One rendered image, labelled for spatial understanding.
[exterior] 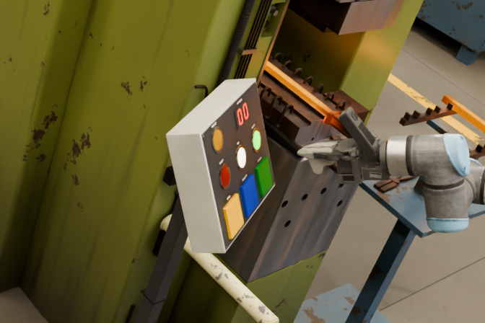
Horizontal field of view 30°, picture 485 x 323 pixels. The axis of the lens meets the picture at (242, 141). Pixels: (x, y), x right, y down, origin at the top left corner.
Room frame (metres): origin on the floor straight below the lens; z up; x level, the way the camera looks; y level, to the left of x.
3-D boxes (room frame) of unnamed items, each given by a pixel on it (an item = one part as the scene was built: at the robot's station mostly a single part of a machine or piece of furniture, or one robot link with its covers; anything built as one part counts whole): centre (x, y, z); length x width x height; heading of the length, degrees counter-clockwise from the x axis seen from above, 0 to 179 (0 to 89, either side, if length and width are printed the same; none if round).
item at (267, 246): (2.43, -0.05, 0.69); 0.56 x 0.38 x 0.45; 54
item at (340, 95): (2.43, -0.25, 0.95); 0.12 x 0.09 x 0.07; 54
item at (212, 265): (1.92, -0.06, 0.62); 0.44 x 0.05 x 0.05; 54
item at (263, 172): (1.83, -0.07, 1.01); 0.07 x 0.05 x 0.07; 169
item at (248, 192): (1.73, -0.05, 1.01); 0.07 x 0.05 x 0.07; 169
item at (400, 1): (2.59, -0.27, 1.27); 0.09 x 0.02 x 0.17; 144
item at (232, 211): (1.63, -0.04, 1.01); 0.07 x 0.05 x 0.07; 169
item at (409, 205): (2.63, -0.63, 0.67); 0.40 x 0.30 x 0.02; 142
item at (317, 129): (2.38, -0.02, 0.96); 0.42 x 0.20 x 0.09; 54
